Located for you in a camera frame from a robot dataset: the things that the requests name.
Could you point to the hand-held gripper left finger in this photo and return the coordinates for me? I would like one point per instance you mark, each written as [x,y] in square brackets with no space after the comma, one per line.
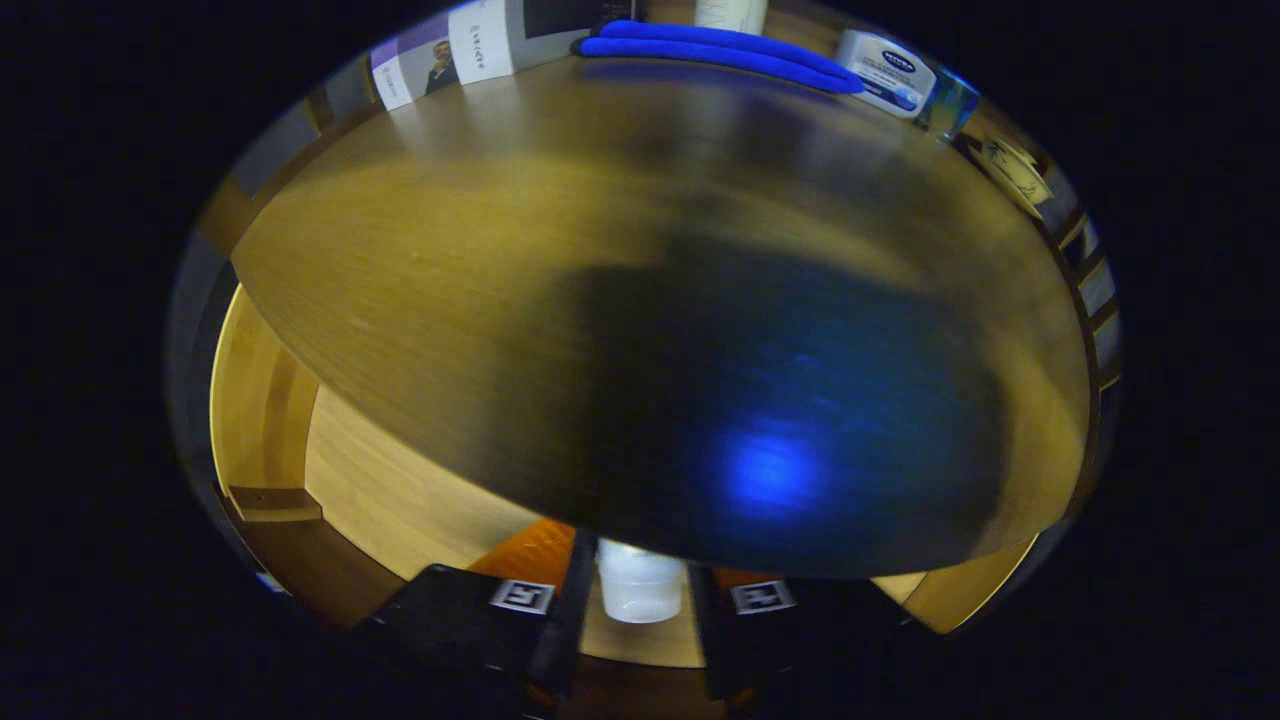
[565,640]

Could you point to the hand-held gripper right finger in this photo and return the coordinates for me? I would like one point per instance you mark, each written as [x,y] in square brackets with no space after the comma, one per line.
[705,640]

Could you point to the small white jar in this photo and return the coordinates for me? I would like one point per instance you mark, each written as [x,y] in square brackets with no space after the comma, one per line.
[640,585]

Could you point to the wooden drawer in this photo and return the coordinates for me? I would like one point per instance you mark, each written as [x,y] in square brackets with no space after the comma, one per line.
[400,490]

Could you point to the wooden countertop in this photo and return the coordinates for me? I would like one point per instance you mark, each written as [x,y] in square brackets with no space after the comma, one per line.
[450,300]

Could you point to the wooden cabinet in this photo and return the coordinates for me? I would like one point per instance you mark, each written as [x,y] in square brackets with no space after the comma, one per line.
[222,215]

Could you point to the yellow lidded teacup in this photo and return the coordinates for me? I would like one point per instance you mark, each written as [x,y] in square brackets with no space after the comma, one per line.
[1015,170]

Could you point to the blue folded cloth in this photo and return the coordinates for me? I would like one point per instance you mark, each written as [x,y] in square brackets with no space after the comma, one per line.
[720,50]

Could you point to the purple book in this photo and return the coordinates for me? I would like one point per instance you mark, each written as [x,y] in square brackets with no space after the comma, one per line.
[410,70]

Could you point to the teal bottle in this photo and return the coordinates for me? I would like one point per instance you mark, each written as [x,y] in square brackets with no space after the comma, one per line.
[950,100]

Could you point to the white bottle with blue cap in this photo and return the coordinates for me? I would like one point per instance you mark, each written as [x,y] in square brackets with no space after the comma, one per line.
[890,72]

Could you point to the white book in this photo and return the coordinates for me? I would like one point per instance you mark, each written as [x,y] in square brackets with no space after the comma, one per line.
[480,40]

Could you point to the white pump bottle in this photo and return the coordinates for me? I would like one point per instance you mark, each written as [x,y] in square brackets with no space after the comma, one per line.
[730,12]

